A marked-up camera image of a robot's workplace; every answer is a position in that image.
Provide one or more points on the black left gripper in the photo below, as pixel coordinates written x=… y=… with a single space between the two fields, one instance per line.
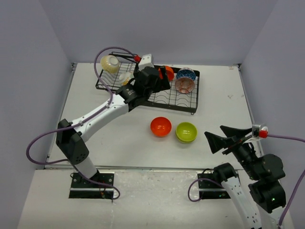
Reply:
x=165 y=83

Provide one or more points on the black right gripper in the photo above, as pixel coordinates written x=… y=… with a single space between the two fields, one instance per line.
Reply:
x=216 y=142

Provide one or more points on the orange bowl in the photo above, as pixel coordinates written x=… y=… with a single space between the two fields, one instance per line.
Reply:
x=160 y=126
x=169 y=72

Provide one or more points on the lime green bowl front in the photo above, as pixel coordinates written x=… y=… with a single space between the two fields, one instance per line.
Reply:
x=186 y=128

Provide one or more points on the lime green bowl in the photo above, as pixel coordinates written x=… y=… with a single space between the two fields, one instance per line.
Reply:
x=186 y=139
x=186 y=128

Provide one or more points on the orange bowl front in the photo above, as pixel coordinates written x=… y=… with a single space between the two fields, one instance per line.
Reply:
x=160 y=126

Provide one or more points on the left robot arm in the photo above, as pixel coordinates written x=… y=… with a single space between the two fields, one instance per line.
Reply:
x=72 y=136

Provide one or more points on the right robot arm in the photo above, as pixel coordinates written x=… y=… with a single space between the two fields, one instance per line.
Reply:
x=265 y=171

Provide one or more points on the red patterned bowl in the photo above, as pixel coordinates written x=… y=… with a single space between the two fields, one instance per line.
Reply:
x=184 y=85

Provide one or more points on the blue patterned bowl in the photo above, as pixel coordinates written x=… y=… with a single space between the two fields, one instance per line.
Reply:
x=186 y=73

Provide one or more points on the white floral bowl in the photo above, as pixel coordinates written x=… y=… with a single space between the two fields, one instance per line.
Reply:
x=125 y=77

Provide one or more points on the yellow checkered white bowl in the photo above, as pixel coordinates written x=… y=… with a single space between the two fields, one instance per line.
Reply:
x=110 y=63

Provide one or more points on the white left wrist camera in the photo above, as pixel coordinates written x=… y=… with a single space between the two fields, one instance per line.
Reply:
x=146 y=61

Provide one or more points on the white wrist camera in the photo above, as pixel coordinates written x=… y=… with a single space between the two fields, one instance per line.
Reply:
x=146 y=61
x=259 y=131

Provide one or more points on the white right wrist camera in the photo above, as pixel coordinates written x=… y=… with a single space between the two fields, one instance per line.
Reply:
x=259 y=131

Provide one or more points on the black wire dish rack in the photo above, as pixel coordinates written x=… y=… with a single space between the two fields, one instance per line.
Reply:
x=169 y=99

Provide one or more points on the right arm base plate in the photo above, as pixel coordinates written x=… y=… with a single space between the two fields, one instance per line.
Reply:
x=208 y=189

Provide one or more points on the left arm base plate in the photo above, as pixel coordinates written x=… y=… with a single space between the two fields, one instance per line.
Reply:
x=83 y=189

